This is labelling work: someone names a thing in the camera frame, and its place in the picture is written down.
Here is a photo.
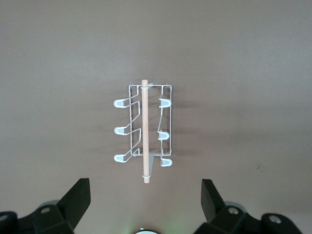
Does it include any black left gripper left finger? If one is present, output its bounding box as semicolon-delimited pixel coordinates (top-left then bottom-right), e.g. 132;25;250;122
0;178;91;234

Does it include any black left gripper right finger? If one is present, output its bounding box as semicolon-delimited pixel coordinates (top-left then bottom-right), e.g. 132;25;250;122
195;178;302;234

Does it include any brown table cover sheet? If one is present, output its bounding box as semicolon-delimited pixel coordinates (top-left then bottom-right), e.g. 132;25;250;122
0;0;312;234

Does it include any white wire cup rack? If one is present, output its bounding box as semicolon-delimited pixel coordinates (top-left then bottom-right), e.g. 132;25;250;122
113;79;174;184

